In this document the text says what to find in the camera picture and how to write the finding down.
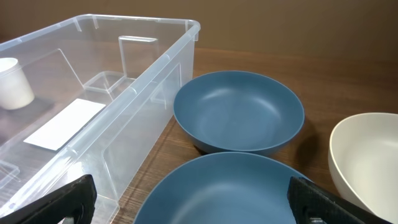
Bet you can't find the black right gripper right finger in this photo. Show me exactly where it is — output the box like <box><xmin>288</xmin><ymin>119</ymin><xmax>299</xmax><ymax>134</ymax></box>
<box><xmin>287</xmin><ymin>177</ymin><xmax>391</xmax><ymax>224</ymax></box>

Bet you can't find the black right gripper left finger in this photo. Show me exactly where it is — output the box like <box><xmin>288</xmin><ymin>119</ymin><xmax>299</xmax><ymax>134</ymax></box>
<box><xmin>1</xmin><ymin>174</ymin><xmax>97</xmax><ymax>224</ymax></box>

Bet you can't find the dark blue bowl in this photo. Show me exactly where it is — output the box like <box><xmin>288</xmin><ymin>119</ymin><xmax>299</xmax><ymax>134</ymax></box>
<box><xmin>174</xmin><ymin>70</ymin><xmax>305</xmax><ymax>156</ymax></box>
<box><xmin>134</xmin><ymin>152</ymin><xmax>303</xmax><ymax>224</ymax></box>

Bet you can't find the cream large bowl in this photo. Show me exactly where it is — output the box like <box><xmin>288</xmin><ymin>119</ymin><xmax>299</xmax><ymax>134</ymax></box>
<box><xmin>328</xmin><ymin>113</ymin><xmax>397</xmax><ymax>223</ymax></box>

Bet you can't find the cream plastic cup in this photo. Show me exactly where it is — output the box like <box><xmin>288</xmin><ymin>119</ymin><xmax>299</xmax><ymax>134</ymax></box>
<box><xmin>1</xmin><ymin>57</ymin><xmax>35</xmax><ymax>110</ymax></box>

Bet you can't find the white paper label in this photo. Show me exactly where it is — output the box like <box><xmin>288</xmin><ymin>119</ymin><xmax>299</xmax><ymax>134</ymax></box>
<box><xmin>24</xmin><ymin>98</ymin><xmax>105</xmax><ymax>151</ymax></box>

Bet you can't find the clear plastic storage bin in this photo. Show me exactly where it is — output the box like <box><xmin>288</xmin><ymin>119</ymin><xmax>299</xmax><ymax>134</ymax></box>
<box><xmin>1</xmin><ymin>14</ymin><xmax>201</xmax><ymax>223</ymax></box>

